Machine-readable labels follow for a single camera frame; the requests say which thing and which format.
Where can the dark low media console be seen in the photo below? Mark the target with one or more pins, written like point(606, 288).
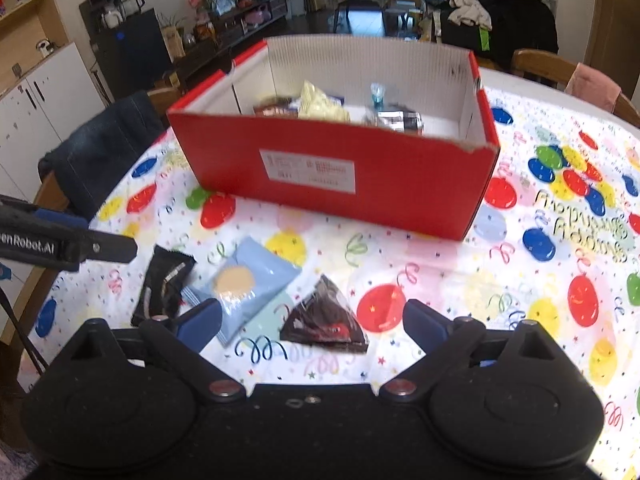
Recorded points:
point(235, 25)

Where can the red cardboard box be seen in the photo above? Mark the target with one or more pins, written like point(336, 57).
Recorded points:
point(400, 180)

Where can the light blue cookie packet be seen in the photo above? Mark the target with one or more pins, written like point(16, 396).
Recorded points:
point(260, 280)

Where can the pink towel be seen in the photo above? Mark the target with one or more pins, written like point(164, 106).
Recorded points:
point(595, 87)

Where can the pile of black clothing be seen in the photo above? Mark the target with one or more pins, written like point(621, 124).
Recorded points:
point(520, 20)

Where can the dark triangular snack packet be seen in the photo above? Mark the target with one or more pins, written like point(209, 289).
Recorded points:
point(325, 322)

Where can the silver foil snack packet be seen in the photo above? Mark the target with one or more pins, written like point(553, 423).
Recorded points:
point(397, 120)

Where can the brown snack packet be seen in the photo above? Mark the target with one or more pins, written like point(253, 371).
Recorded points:
point(275, 107)

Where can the black appliance cabinet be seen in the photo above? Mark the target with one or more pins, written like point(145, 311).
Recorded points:
point(130, 50)

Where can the wooden chair with towel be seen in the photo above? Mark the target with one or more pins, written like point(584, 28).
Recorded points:
point(542, 67)

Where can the white cabinet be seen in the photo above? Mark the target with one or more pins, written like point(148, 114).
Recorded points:
point(50, 100)

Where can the small teal snack packet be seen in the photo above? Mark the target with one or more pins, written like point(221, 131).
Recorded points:
point(377, 94)

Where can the dark denim jacket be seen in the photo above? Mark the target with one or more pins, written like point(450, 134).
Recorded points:
point(105, 145)

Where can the wooden open shelf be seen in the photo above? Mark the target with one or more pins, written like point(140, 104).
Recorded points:
point(25, 20)

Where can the black snack packet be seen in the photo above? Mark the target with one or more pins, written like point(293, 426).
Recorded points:
point(162, 285)

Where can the pale yellow snack packet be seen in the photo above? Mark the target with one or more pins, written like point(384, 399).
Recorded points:
point(322, 102)

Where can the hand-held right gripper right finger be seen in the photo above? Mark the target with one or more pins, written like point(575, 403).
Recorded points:
point(425, 325)

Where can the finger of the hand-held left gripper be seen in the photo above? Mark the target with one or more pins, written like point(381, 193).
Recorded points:
point(112, 250)
point(60, 219)

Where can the white garment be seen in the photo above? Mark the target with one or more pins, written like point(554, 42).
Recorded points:
point(470, 10)

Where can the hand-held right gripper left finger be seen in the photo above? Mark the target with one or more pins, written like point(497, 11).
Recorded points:
point(200, 324)

